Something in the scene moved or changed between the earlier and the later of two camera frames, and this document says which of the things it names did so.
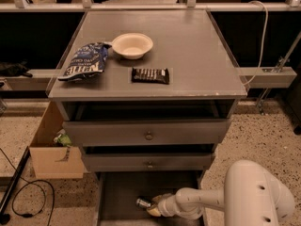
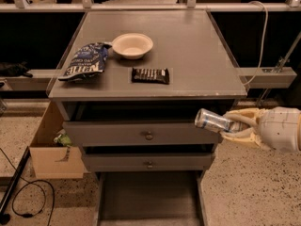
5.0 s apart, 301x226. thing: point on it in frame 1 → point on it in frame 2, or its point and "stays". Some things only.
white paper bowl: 132,45 stays
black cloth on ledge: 14,70 stays
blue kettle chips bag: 87,62 stays
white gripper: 165,205 → 278,127
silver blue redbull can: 143,203 → 207,119
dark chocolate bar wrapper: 150,74 stays
